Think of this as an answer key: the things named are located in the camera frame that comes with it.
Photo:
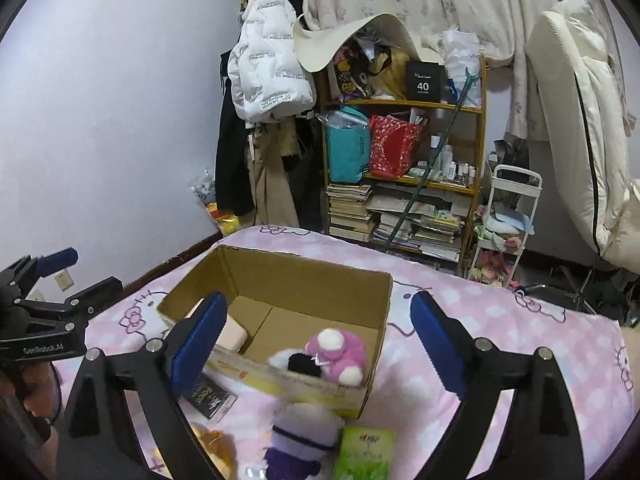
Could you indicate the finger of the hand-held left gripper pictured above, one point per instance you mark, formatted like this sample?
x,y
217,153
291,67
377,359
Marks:
x,y
55,260
95,292

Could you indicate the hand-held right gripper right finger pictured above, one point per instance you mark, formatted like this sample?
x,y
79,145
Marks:
x,y
440,345

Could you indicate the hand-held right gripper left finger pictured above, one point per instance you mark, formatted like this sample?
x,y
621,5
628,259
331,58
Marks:
x,y
197,345

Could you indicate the brown cardboard box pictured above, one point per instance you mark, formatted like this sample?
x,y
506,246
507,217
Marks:
x,y
300,305

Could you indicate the purple and white plush toy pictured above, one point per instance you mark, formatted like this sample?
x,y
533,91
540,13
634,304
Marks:
x,y
300,440

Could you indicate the pale pink soft block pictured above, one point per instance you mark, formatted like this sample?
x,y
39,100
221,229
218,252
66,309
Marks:
x,y
230,336

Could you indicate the person's left hand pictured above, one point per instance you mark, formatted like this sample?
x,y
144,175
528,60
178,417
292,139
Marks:
x,y
40,390

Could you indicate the black patterned packet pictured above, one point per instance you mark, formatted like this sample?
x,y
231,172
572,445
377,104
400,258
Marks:
x,y
207,397

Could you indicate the pink printed blanket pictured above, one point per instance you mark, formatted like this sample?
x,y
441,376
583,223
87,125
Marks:
x,y
500,330

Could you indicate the black and white plush toy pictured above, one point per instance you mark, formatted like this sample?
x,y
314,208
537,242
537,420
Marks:
x,y
295,362

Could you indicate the pink and white plush toy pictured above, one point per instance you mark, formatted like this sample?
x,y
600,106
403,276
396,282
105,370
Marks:
x,y
337,355

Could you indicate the yellow brown plush toy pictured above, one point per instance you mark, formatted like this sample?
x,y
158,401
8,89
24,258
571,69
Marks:
x,y
217,452

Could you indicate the yellow toy pile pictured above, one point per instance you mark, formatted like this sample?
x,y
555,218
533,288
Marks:
x,y
222,217

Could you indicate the stack of books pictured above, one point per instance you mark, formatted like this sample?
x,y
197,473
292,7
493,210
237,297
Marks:
x,y
395,220

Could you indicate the green tissue packet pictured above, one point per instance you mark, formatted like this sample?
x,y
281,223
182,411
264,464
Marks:
x,y
365,455

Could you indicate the white trolley cart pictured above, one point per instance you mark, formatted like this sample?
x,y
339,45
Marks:
x,y
505,225

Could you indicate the group of small white bottles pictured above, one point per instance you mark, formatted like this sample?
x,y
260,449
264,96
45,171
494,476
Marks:
x,y
457,167

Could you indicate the green pole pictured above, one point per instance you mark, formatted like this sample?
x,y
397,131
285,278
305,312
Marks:
x,y
435,160

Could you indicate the beige coat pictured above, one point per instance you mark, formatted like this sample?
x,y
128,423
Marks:
x,y
272,175

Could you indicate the black coat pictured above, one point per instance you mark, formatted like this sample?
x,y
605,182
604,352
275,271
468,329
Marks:
x,y
232,150

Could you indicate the red patterned gift bag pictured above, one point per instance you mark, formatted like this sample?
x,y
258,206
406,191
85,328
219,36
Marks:
x,y
392,147

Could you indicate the teal shopping bag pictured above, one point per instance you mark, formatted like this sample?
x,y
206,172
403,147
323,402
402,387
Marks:
x,y
347,147

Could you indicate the wooden shelf rack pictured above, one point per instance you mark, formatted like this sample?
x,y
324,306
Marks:
x,y
400,105

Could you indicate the black box with white print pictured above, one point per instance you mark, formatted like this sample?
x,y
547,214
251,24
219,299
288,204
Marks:
x,y
424,82

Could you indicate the black cartoon print bag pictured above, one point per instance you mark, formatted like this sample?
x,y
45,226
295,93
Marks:
x,y
352,72

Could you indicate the white puffer jacket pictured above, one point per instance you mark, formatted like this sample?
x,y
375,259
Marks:
x,y
267,60

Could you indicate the white plastic bag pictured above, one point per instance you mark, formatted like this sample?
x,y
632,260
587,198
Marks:
x,y
462,55

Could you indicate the cream wide-brim hat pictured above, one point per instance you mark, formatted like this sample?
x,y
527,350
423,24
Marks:
x,y
345,35

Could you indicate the wall socket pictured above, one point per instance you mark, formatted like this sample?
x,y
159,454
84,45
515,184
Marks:
x,y
62,280

